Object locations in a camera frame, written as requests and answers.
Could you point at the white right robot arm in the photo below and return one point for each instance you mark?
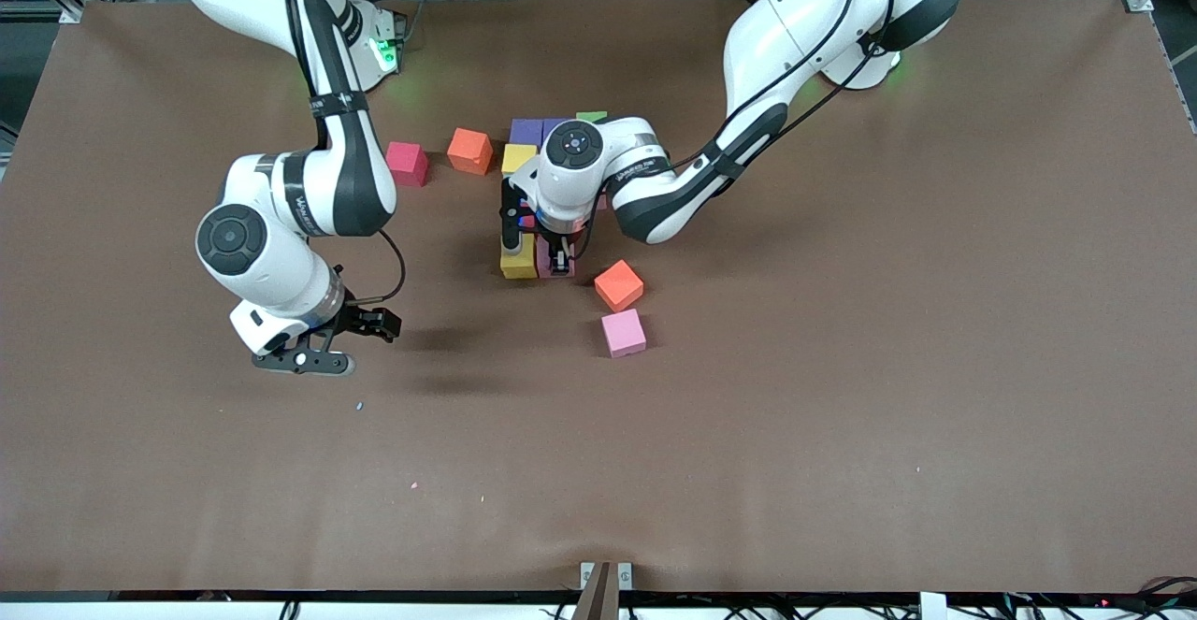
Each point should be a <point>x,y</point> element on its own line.
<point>271,246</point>

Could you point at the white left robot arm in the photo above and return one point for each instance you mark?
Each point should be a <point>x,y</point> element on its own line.
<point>795,31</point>

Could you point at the dented orange foam cube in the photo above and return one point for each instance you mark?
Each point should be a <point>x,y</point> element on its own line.
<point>469,151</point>

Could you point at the light pink foam cube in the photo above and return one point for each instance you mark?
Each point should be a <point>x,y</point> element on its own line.
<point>544,265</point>
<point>624,331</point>

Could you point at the green foam cube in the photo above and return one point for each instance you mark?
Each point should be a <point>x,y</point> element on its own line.
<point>591,116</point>

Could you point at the red foam cube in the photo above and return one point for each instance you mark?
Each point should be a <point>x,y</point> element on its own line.
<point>528,222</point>
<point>407,164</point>

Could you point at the aluminium table edge rail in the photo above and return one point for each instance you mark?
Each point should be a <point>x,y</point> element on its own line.
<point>1180,68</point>

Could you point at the yellow foam cube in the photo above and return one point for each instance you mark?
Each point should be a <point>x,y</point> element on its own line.
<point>517,157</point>
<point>520,263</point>

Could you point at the purple foam cube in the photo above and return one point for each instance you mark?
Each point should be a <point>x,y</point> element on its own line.
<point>550,124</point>
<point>526,131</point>

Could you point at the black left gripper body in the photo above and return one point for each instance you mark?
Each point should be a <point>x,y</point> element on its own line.
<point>559,249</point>

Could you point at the metal table clamp bracket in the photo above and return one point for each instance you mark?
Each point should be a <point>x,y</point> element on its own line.
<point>606,578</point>

